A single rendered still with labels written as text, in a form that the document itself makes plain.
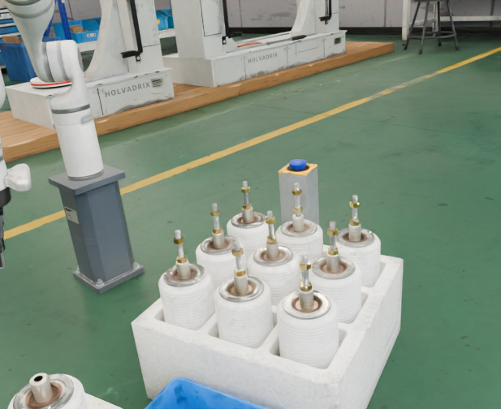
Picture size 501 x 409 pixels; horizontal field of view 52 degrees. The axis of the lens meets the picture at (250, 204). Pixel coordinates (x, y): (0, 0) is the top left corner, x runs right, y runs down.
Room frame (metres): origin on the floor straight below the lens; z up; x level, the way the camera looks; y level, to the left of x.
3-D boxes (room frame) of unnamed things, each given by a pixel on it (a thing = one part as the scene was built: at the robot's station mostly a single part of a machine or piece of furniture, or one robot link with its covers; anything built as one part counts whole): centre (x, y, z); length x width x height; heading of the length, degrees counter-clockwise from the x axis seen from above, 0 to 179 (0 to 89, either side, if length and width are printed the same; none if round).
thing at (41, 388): (0.52, 0.29, 0.26); 0.02 x 0.02 x 0.03
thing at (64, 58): (1.25, 0.41, 0.54); 0.09 x 0.09 x 0.17; 10
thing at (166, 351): (0.82, -0.03, 0.09); 0.39 x 0.39 x 0.18; 59
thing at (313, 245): (0.93, -0.09, 0.16); 0.10 x 0.10 x 0.18
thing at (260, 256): (0.82, -0.03, 0.25); 0.08 x 0.08 x 0.01
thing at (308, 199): (1.11, -0.12, 0.16); 0.07 x 0.07 x 0.31; 59
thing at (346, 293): (0.76, -0.13, 0.16); 0.10 x 0.10 x 0.18
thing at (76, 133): (1.25, 0.41, 0.39); 0.09 x 0.09 x 0.17; 43
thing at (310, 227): (0.93, -0.09, 0.25); 0.08 x 0.08 x 0.01
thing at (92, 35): (5.95, 1.69, 0.36); 0.50 x 0.38 x 0.21; 44
